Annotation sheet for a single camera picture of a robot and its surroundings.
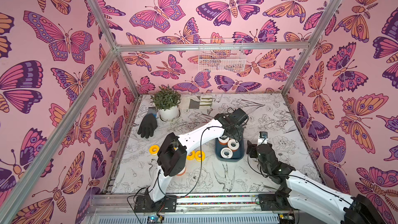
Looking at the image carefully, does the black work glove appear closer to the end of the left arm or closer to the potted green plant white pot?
the potted green plant white pot

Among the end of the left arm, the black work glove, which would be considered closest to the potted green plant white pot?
the black work glove

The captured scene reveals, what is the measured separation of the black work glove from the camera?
992 mm
